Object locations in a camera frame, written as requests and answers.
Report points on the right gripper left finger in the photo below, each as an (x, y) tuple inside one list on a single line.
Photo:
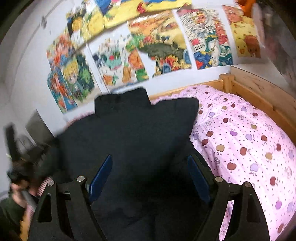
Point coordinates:
[(64, 210)]

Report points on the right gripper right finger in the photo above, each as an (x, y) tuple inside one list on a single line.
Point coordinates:
[(247, 220)]

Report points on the black large jacket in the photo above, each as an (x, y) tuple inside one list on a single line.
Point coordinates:
[(149, 194)]

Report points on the pink apple print bedsheet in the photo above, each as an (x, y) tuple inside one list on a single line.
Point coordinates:
[(241, 143)]

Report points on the orange girl blue poster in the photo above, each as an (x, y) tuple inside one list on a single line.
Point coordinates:
[(61, 91)]

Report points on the blond boy cartoon poster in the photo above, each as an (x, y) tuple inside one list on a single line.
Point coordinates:
[(80, 80)]

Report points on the red haired girl poster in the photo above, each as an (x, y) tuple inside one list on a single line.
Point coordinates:
[(60, 51)]

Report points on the fruit juice orange poster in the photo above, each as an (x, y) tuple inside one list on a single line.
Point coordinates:
[(118, 62)]

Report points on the pineapple yellow poster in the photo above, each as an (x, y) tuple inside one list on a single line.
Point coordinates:
[(84, 22)]

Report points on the landscape hill poster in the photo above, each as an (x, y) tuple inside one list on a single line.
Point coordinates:
[(159, 36)]

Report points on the yellow bear poster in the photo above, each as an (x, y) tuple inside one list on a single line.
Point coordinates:
[(244, 32)]

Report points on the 2024 dragon poster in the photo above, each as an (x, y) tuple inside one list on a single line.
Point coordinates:
[(207, 36)]

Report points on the grey metal wall panel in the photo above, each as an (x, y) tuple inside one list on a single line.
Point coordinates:
[(38, 130)]

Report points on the wooden bed frame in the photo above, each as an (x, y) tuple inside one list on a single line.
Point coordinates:
[(277, 103)]

